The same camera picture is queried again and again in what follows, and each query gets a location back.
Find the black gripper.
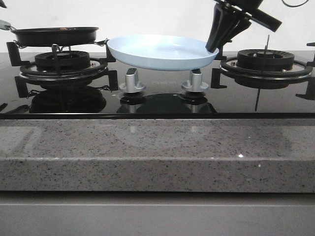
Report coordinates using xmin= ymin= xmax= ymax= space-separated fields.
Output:
xmin=206 ymin=0 xmax=282 ymax=53

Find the light blue plate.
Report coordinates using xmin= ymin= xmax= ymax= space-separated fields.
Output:
xmin=107 ymin=34 xmax=219 ymax=71

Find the black frying pan mint handle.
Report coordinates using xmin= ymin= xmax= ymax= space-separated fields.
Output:
xmin=0 ymin=20 xmax=98 ymax=47

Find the black gas burner head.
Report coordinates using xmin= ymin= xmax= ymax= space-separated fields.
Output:
xmin=236 ymin=49 xmax=295 ymax=72
xmin=34 ymin=51 xmax=91 ymax=71

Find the black glass gas cooktop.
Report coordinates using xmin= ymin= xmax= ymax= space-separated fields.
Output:
xmin=0 ymin=58 xmax=315 ymax=119

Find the black pan support grate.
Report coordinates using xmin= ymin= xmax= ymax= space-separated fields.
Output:
xmin=211 ymin=45 xmax=315 ymax=100
xmin=7 ymin=41 xmax=118 ymax=90

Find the silver stove knob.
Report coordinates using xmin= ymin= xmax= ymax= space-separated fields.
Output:
xmin=181 ymin=69 xmax=209 ymax=92
xmin=119 ymin=68 xmax=146 ymax=93

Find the grey cabinet front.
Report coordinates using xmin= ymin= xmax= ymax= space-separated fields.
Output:
xmin=0 ymin=192 xmax=315 ymax=236

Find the black cable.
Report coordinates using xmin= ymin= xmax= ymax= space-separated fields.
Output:
xmin=280 ymin=0 xmax=311 ymax=8

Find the wire pan reducer ring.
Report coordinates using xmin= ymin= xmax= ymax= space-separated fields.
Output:
xmin=14 ymin=38 xmax=109 ymax=53

